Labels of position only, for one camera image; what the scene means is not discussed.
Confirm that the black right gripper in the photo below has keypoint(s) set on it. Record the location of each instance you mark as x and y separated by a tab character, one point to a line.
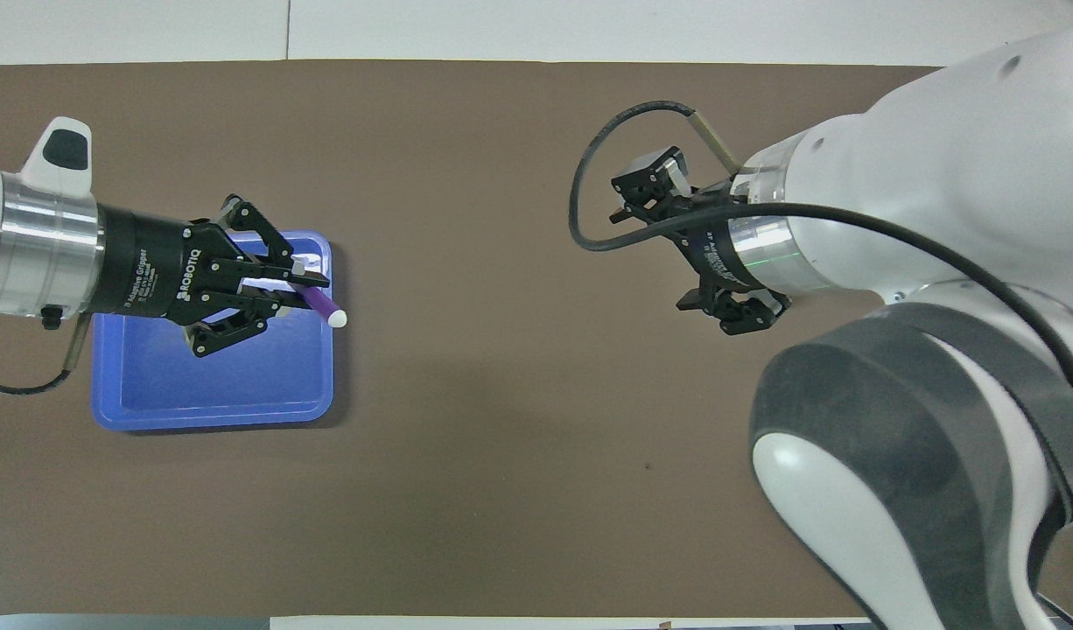
720	254

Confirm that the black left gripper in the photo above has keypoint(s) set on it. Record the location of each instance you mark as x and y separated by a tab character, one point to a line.
151	267

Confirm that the purple marker pen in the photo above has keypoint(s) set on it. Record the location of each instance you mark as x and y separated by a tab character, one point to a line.
322	306

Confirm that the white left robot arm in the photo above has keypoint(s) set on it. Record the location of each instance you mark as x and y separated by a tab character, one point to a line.
38	236

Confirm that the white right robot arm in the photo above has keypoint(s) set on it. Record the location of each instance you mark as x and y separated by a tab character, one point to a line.
939	157

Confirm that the blue plastic tray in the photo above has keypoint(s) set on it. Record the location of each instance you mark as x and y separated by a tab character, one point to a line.
195	394

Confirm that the brown table mat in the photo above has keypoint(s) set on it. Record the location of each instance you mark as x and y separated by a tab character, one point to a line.
536	394

